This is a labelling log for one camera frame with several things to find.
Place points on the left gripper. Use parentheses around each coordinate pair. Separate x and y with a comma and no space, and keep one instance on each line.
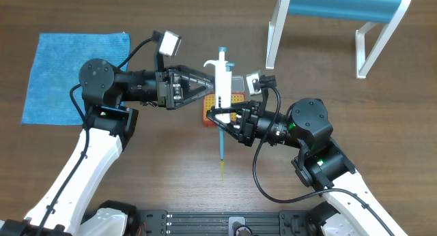
(167,89)

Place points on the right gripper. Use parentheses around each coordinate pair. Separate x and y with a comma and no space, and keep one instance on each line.
(249,125)

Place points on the white pipette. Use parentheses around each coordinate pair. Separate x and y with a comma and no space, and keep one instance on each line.
(223,82)

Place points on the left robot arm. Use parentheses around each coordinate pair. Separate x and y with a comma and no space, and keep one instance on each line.
(97,79)

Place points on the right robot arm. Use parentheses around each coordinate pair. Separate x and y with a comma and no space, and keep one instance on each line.
(310,120)

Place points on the red and yellow tip box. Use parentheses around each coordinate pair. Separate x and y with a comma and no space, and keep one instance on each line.
(209,104)

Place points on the blue cloth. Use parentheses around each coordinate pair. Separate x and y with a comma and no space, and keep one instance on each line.
(51,65)

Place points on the white and blue stand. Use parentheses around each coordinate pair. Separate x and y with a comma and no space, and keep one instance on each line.
(341,7)

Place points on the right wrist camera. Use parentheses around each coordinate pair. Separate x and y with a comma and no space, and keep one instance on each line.
(253,83)

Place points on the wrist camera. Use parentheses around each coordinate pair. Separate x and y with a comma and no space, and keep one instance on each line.
(253,83)
(170,43)

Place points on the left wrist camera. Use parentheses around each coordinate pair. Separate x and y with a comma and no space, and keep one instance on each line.
(170,43)

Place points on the mounting rail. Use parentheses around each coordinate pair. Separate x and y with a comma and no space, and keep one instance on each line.
(205,222)

